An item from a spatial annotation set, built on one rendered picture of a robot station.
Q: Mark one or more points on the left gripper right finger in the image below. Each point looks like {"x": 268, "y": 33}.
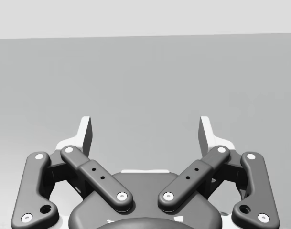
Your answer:
{"x": 190, "y": 175}

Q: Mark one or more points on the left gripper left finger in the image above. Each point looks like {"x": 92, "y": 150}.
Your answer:
{"x": 100, "y": 175}

